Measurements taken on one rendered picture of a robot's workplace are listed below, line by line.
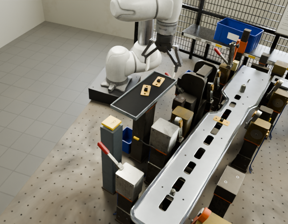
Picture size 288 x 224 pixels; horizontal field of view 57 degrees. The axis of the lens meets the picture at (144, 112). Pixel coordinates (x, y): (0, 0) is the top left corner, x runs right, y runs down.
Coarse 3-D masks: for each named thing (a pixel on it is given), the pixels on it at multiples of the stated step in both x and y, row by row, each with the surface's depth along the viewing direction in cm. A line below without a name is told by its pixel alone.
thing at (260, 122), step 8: (256, 120) 135; (264, 120) 135; (248, 128) 137; (256, 128) 134; (264, 128) 131; (248, 136) 139; (256, 136) 136; (264, 136) 134; (248, 144) 142; (256, 144) 139; (240, 152) 148; (248, 152) 145; (256, 152) 143; (240, 160) 150; (248, 160) 147; (240, 168) 153
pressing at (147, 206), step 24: (240, 72) 178; (264, 72) 181; (240, 120) 141; (192, 144) 125; (216, 144) 126; (168, 168) 113; (144, 192) 103; (168, 192) 105; (192, 192) 105; (144, 216) 96; (168, 216) 97
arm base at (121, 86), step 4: (128, 76) 197; (104, 80) 191; (108, 80) 187; (128, 80) 194; (100, 84) 190; (104, 84) 188; (108, 84) 188; (112, 84) 186; (116, 84) 186; (120, 84) 187; (124, 84) 189; (108, 88) 184; (112, 88) 185; (116, 88) 187; (120, 88) 187; (124, 88) 188
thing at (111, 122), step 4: (108, 116) 112; (112, 116) 112; (104, 120) 110; (108, 120) 110; (112, 120) 110; (116, 120) 110; (120, 120) 110; (104, 124) 108; (108, 124) 108; (112, 124) 108; (116, 124) 108; (112, 128) 107
